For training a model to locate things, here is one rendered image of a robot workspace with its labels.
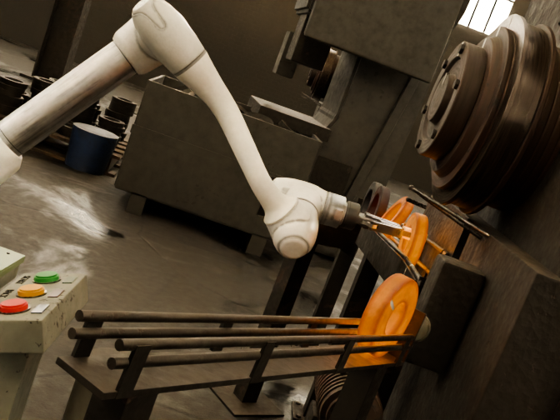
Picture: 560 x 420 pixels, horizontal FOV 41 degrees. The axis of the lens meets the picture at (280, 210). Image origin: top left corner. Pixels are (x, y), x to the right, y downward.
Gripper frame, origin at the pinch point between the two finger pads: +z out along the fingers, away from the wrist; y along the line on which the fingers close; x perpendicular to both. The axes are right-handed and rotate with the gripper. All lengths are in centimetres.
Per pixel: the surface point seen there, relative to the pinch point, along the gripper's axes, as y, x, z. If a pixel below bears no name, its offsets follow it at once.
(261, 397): -35, -74, -22
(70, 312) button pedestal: 87, -14, -68
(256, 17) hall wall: -980, 96, -108
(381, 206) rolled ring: -61, -3, 0
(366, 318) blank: 75, -5, -21
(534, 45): 35, 52, 2
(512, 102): 43, 39, 0
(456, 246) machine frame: 17.1, 3.2, 6.9
